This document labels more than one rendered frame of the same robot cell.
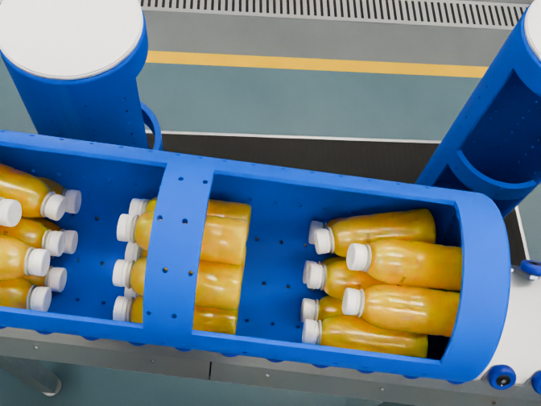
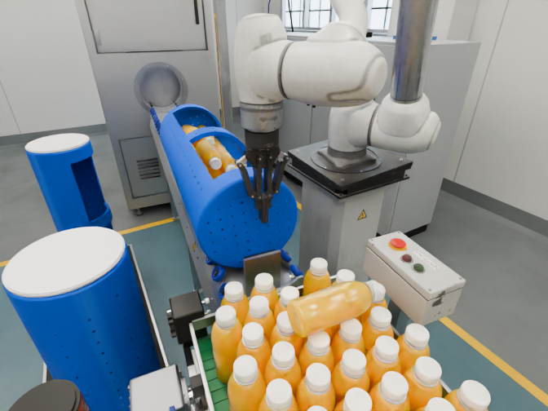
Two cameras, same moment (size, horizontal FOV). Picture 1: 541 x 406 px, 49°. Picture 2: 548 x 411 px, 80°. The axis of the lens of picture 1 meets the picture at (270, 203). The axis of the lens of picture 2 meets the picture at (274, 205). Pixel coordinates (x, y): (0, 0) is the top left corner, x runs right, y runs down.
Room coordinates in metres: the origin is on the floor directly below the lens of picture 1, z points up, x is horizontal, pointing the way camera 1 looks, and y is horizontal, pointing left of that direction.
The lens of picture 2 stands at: (0.47, 1.26, 1.57)
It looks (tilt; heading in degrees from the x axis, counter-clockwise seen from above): 30 degrees down; 251
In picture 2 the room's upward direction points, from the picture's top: straight up
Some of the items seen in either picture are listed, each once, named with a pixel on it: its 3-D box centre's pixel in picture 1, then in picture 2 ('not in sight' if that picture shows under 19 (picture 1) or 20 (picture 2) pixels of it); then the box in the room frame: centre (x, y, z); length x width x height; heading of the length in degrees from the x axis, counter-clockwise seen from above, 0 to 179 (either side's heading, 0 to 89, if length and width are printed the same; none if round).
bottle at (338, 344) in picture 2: not in sight; (345, 359); (0.20, 0.91, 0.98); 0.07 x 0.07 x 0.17
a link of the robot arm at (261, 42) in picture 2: not in sight; (266, 59); (0.26, 0.60, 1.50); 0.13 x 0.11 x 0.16; 128
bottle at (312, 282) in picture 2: not in sight; (315, 293); (0.18, 0.73, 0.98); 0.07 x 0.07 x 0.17
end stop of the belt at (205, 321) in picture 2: not in sight; (273, 299); (0.28, 0.70, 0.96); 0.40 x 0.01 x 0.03; 4
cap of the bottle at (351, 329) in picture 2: not in sight; (351, 329); (0.20, 0.91, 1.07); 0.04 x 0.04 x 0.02
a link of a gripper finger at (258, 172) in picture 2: not in sight; (257, 176); (0.28, 0.59, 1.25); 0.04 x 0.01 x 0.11; 94
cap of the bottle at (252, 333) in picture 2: not in sight; (253, 333); (0.38, 0.87, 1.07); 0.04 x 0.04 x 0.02
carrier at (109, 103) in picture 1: (106, 144); (110, 364); (0.76, 0.45, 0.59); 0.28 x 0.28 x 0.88
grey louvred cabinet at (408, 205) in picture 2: not in sight; (332, 121); (-1.07, -1.51, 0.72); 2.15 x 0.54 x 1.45; 101
